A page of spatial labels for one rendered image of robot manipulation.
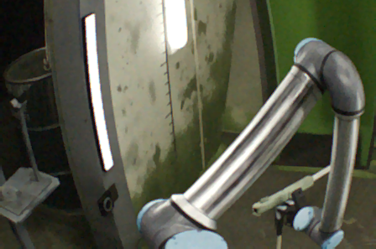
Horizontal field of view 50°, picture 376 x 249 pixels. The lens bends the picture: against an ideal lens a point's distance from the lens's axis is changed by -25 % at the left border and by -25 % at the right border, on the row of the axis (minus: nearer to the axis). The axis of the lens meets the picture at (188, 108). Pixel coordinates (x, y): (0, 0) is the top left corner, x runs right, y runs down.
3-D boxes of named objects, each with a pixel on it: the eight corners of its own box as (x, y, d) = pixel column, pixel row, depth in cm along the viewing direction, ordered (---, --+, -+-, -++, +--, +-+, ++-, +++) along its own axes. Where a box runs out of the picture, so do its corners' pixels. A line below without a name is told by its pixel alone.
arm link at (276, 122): (144, 256, 112) (336, 38, 111) (122, 223, 127) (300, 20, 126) (183, 272, 121) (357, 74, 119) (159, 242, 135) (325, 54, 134)
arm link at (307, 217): (317, 215, 138) (335, 218, 144) (301, 201, 147) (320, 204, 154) (302, 238, 139) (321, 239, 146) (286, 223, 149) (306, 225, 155)
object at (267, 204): (260, 247, 175) (258, 204, 170) (253, 245, 179) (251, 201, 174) (336, 200, 197) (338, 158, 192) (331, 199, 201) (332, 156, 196)
